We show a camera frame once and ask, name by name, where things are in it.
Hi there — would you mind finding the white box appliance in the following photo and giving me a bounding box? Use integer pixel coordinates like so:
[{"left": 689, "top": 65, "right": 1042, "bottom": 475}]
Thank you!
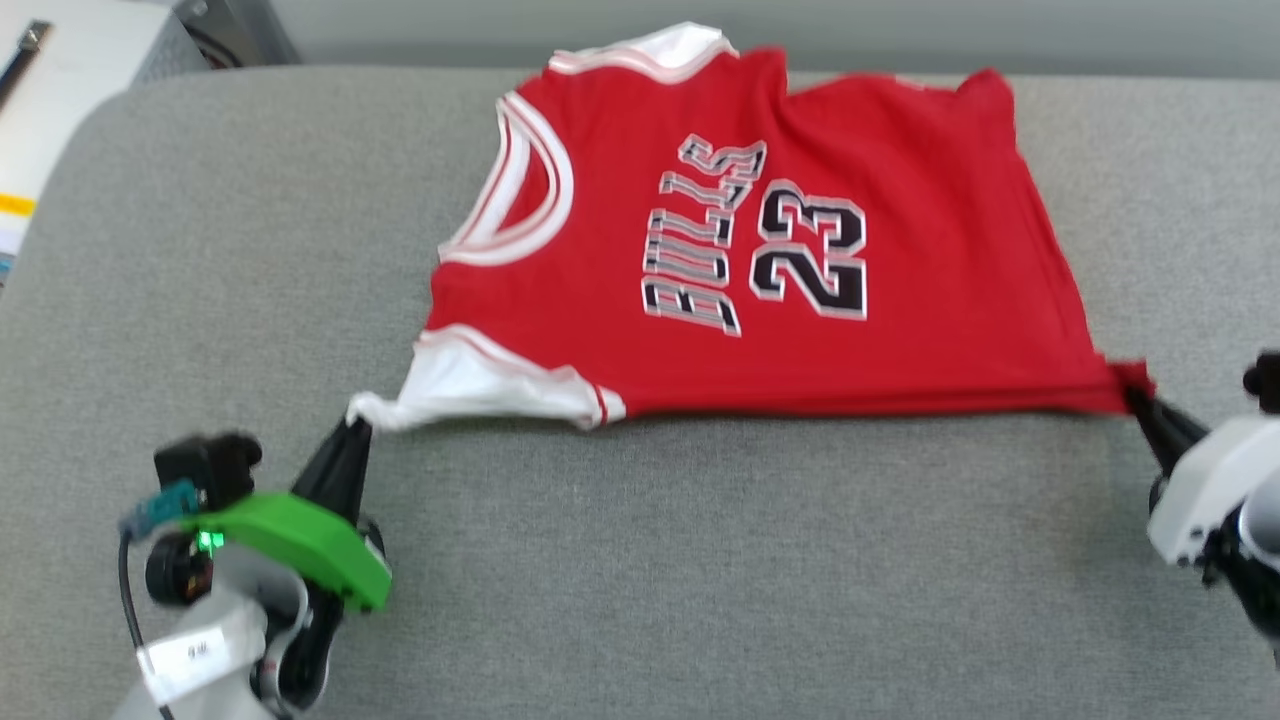
[{"left": 0, "top": 0, "right": 213, "bottom": 293}]

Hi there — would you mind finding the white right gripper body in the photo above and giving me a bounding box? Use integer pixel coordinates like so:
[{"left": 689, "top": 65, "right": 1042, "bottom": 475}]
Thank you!
[{"left": 1146, "top": 414, "right": 1280, "bottom": 567}]

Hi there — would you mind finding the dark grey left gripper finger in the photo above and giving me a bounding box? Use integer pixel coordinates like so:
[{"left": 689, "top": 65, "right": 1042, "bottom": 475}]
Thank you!
[{"left": 290, "top": 415, "right": 374, "bottom": 523}]

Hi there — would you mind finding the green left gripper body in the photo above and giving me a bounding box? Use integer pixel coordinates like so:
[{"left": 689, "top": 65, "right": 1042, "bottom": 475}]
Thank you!
[{"left": 195, "top": 492, "right": 394, "bottom": 614}]

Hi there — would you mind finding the grey partition foot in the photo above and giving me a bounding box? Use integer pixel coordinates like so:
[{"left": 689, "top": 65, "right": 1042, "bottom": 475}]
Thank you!
[{"left": 172, "top": 0, "right": 303, "bottom": 70}]

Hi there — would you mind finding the red basketball jersey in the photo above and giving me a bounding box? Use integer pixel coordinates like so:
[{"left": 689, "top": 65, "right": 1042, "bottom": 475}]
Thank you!
[{"left": 347, "top": 22, "right": 1157, "bottom": 434}]

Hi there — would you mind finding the white partition panel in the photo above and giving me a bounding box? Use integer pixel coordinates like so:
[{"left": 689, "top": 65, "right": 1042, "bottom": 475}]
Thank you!
[{"left": 270, "top": 0, "right": 1280, "bottom": 81}]

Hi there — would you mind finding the black strap handle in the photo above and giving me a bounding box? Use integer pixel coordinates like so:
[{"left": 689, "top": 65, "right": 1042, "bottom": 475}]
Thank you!
[{"left": 0, "top": 19, "right": 53, "bottom": 109}]

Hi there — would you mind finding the teal left cable connector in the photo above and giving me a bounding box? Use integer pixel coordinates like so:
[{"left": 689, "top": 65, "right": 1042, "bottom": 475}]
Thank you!
[{"left": 118, "top": 479, "right": 201, "bottom": 543}]

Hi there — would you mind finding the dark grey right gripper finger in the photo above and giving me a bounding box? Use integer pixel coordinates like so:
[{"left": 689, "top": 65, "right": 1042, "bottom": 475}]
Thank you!
[{"left": 1123, "top": 385, "right": 1213, "bottom": 479}]

